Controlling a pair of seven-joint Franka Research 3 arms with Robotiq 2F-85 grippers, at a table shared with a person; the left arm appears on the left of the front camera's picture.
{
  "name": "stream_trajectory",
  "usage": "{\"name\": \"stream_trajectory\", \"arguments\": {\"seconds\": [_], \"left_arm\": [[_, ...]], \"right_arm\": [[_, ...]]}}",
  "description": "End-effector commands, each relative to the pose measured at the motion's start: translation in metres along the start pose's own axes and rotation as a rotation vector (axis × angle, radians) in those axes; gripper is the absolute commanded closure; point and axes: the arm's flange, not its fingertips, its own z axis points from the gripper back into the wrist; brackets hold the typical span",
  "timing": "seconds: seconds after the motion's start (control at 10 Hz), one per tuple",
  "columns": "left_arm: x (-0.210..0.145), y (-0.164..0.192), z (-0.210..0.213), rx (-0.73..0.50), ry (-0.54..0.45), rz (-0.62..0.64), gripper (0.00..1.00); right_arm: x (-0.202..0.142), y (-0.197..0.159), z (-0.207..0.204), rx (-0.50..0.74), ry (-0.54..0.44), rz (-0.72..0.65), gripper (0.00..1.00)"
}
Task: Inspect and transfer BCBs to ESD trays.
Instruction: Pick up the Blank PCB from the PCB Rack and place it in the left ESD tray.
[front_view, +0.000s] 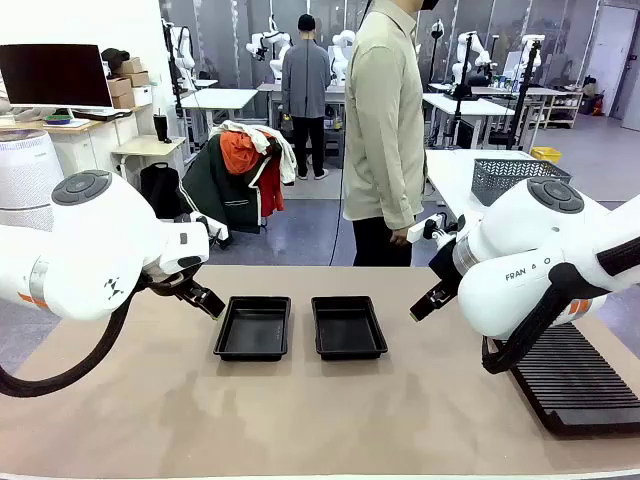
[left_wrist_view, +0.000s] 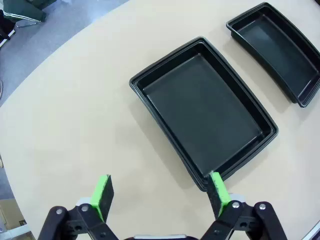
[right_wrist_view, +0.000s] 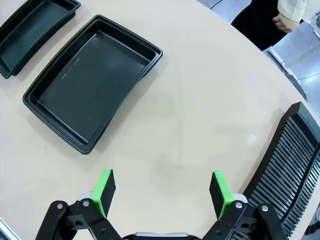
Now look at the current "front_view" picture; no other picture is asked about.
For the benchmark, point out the white background work table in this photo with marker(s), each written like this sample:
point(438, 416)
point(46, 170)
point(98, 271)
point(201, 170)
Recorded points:
point(220, 97)
point(465, 107)

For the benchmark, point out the white air purifier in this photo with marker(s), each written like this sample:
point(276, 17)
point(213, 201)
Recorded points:
point(25, 170)

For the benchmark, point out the black computer monitor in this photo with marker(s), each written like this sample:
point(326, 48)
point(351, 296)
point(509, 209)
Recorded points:
point(52, 75)

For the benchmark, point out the black ESD tray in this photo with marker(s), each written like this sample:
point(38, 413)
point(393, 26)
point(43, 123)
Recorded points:
point(252, 330)
point(347, 330)

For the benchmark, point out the black backpack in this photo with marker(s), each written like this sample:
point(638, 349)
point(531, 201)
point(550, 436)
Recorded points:
point(159, 192)

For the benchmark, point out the green and blue dish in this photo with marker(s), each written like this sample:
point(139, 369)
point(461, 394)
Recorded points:
point(57, 119)

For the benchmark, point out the orange garment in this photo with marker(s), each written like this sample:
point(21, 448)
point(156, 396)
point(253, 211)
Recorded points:
point(240, 152)

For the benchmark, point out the black camera tripod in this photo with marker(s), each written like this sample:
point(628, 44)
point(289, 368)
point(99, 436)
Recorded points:
point(459, 95)
point(524, 95)

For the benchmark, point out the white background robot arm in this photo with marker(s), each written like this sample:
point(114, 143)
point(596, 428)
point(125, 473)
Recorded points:
point(342, 50)
point(531, 52)
point(272, 50)
point(181, 47)
point(475, 50)

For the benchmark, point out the person right forearm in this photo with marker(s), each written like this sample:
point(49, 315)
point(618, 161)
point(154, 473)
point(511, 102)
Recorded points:
point(407, 200)

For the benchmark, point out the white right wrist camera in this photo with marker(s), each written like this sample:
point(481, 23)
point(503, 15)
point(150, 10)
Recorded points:
point(422, 231)

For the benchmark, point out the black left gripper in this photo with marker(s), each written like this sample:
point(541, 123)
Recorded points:
point(170, 281)

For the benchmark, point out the white storage box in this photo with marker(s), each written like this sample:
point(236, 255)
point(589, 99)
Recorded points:
point(142, 96)

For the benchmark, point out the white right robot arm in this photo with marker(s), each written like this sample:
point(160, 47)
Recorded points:
point(520, 260)

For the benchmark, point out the grey mesh basket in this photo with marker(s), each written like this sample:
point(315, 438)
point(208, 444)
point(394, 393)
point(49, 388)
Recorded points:
point(500, 175)

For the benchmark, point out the black keyboard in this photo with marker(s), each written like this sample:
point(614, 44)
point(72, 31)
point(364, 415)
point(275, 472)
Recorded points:
point(102, 114)

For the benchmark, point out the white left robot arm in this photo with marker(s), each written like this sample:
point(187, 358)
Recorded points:
point(95, 250)

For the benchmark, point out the small wooden side table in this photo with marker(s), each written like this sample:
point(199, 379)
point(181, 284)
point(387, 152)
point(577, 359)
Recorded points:
point(150, 146)

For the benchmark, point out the white garment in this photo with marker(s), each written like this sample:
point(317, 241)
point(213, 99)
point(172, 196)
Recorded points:
point(287, 160)

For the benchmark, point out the person in grey jacket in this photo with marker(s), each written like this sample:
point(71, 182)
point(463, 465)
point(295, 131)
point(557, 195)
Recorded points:
point(306, 80)

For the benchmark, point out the person right hand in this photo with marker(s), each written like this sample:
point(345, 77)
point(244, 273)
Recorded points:
point(400, 236)

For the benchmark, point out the white cabinet wooden top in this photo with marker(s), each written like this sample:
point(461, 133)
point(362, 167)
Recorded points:
point(90, 142)

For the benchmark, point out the black tumbler with straw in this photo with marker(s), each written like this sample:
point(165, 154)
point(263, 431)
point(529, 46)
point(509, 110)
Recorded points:
point(161, 127)

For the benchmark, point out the black face mask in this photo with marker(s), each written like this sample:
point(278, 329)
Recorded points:
point(429, 4)

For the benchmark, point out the black slotted board rack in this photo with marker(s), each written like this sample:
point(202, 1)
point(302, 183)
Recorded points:
point(575, 380)

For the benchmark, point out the yellow bin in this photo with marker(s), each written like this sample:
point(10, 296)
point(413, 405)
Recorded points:
point(546, 155)

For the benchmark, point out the red garment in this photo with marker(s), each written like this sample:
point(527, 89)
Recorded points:
point(271, 192)

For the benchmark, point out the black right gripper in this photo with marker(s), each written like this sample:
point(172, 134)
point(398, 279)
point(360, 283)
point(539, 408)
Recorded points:
point(445, 270)

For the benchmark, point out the person in beige shirt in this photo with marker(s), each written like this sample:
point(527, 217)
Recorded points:
point(385, 125)

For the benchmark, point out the dark green jacket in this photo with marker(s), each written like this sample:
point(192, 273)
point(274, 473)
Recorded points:
point(215, 195)

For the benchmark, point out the white rounded table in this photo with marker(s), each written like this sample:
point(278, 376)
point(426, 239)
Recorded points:
point(450, 175)

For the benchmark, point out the black cap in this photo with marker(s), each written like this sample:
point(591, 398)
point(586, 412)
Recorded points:
point(114, 55)

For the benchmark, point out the cardboard box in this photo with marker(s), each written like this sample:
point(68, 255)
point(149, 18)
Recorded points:
point(139, 79)
point(131, 66)
point(119, 87)

